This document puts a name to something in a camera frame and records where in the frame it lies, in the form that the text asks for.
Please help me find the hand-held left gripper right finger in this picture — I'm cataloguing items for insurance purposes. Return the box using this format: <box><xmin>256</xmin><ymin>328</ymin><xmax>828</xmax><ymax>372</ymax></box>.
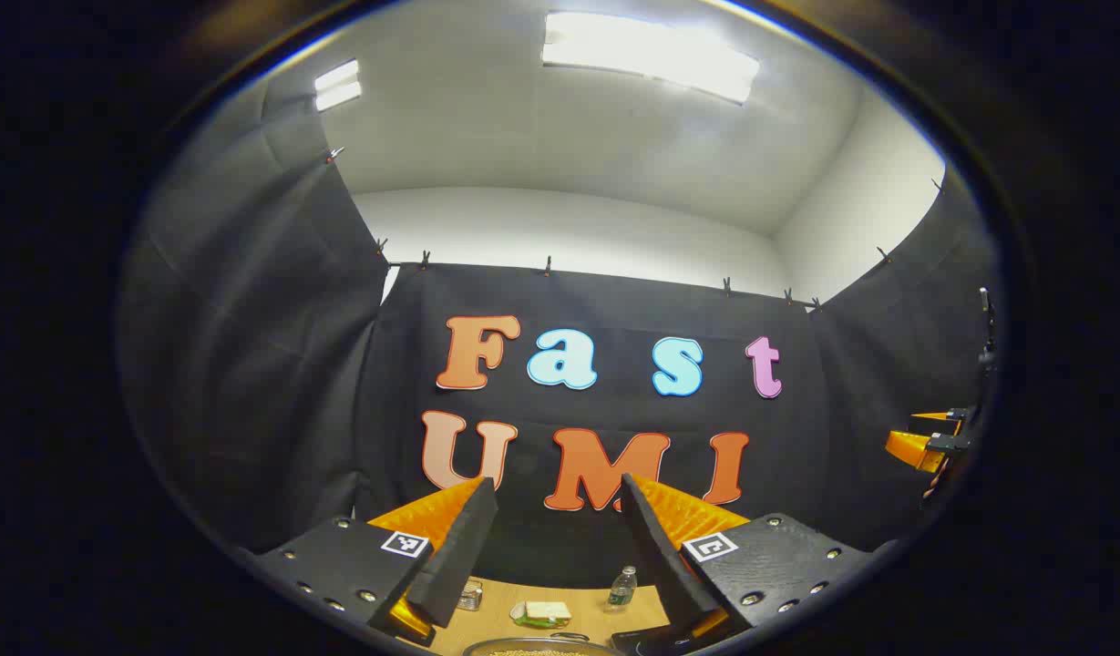
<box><xmin>621</xmin><ymin>474</ymin><xmax>879</xmax><ymax>651</ymax></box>

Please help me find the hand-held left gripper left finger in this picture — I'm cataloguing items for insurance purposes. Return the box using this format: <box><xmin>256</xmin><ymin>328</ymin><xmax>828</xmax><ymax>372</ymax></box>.
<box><xmin>250</xmin><ymin>477</ymin><xmax>498</xmax><ymax>648</ymax></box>

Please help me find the black induction cooktop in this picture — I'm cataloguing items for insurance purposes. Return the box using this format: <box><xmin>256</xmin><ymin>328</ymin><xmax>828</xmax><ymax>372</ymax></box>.
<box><xmin>611</xmin><ymin>627</ymin><xmax>683</xmax><ymax>656</ymax></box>

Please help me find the steel pot with black handles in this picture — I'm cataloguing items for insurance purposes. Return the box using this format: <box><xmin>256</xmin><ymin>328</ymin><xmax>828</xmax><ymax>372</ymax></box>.
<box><xmin>462</xmin><ymin>630</ymin><xmax>622</xmax><ymax>656</ymax></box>

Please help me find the clear plastic water bottle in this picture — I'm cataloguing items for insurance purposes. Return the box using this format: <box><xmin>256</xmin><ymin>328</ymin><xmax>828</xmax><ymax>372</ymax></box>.
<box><xmin>605</xmin><ymin>566</ymin><xmax>639</xmax><ymax>611</ymax></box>

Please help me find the sandwich with lettuce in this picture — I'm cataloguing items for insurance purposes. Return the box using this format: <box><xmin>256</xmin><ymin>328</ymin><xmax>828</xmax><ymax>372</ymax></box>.
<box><xmin>512</xmin><ymin>600</ymin><xmax>573</xmax><ymax>629</ymax></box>

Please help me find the black backdrop cloth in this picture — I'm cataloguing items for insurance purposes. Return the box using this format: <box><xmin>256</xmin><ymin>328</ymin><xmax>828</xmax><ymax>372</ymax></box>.
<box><xmin>118</xmin><ymin>77</ymin><xmax>1002</xmax><ymax>589</ymax></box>

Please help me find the row of small cloth clips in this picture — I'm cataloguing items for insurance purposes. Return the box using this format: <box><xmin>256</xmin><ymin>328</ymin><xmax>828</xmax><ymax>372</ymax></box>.
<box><xmin>326</xmin><ymin>146</ymin><xmax>945</xmax><ymax>313</ymax></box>

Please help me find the large ceiling light panel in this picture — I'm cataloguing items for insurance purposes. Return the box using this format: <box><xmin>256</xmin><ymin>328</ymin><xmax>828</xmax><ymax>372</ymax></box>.
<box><xmin>541</xmin><ymin>11</ymin><xmax>761</xmax><ymax>105</ymax></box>

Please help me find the small ceiling light panel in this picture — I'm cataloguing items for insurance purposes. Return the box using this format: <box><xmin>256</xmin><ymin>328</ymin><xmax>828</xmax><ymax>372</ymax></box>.
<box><xmin>313</xmin><ymin>59</ymin><xmax>364</xmax><ymax>113</ymax></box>

